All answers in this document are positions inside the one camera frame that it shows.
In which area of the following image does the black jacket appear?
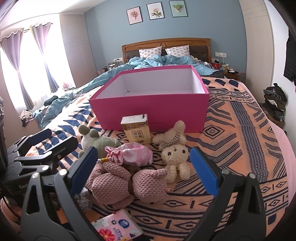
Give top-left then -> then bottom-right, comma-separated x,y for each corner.
283,30 -> 296,81

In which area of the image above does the cream bunny plush toy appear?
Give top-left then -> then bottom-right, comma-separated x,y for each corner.
152,120 -> 191,184

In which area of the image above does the purple curtain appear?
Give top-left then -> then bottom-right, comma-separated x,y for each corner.
0,28 -> 35,110
30,22 -> 60,93

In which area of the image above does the beige tissue pack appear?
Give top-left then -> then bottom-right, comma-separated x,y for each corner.
120,113 -> 153,144

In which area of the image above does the pink flower framed picture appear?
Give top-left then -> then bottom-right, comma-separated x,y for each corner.
126,6 -> 141,25

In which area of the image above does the black folded garment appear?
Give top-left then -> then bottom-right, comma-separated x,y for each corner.
44,96 -> 59,106

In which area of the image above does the beige wardrobe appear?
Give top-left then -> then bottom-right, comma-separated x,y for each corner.
243,0 -> 278,105

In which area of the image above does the wooden headboard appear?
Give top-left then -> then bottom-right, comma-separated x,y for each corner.
122,38 -> 212,64

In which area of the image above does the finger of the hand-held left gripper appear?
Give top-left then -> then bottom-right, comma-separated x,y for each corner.
6,129 -> 53,161
13,137 -> 78,173

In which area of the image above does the green leaf framed picture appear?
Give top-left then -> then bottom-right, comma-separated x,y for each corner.
169,0 -> 187,17

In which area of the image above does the white flower framed picture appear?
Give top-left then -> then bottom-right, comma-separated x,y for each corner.
147,2 -> 164,21

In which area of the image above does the floral cloth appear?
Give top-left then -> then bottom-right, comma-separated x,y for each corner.
20,109 -> 35,127

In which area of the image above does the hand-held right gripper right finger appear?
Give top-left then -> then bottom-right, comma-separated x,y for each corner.
178,146 -> 267,241

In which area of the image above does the pink drawstring pouch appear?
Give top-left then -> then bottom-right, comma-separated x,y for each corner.
98,142 -> 153,167

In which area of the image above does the orange patterned blanket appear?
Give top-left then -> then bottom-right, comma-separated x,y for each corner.
7,76 -> 289,241

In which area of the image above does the floral tissue packet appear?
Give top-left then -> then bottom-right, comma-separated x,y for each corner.
91,209 -> 142,241

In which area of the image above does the pink cardboard box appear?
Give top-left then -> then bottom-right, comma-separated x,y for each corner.
89,65 -> 210,133

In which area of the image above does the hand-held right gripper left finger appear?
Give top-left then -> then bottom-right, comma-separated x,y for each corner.
20,146 -> 109,241

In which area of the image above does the green frog plush toy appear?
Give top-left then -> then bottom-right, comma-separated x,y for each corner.
77,124 -> 122,160

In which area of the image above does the light blue duvet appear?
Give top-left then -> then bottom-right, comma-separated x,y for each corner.
32,54 -> 226,130

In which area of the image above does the pink bed sheet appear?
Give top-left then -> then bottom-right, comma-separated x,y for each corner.
273,120 -> 292,209

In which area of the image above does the wooden nightstand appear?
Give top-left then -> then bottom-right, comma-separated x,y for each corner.
223,71 -> 240,80

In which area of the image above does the white patterned pillow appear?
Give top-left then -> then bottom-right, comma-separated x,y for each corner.
139,46 -> 162,58
165,45 -> 190,56

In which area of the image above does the pink knitted bear plush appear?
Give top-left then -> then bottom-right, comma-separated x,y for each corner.
84,161 -> 170,205

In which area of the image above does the person's left forearm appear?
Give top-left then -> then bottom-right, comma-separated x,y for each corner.
0,198 -> 22,229

